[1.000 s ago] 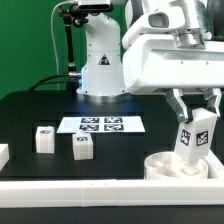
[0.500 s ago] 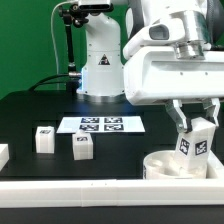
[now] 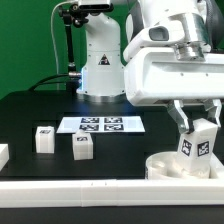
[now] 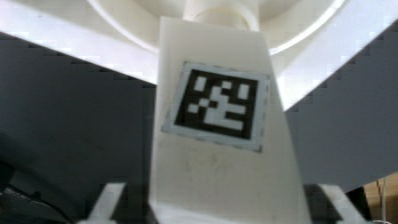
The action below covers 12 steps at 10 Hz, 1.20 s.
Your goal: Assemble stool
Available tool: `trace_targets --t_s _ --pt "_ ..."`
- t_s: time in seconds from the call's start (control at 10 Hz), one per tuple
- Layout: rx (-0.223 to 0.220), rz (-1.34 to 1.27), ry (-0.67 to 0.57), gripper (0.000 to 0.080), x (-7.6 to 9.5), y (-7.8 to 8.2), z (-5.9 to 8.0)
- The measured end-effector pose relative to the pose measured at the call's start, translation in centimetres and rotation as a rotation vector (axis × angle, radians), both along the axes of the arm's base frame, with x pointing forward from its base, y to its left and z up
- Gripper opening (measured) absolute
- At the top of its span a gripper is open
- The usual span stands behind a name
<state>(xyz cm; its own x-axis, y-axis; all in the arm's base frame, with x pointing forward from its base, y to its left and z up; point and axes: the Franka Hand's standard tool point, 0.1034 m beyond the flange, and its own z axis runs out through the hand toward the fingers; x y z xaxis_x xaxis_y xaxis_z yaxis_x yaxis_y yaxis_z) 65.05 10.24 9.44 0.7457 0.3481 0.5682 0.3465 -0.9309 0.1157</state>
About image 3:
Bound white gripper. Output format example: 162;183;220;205
124;48;224;134

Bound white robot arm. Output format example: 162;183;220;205
77;0;224;133

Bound paper sheet with tags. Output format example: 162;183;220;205
57;116;145;134

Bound white front fence wall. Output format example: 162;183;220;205
0;179;224;208

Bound white fence wall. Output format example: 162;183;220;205
0;144;9;171
0;179;224;208

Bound white camera on mount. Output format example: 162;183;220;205
78;0;113;12

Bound black cables on table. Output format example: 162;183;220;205
28;73;82;92

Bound white cable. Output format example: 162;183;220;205
50;0;76;75

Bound white left fence wall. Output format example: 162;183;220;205
0;144;9;171

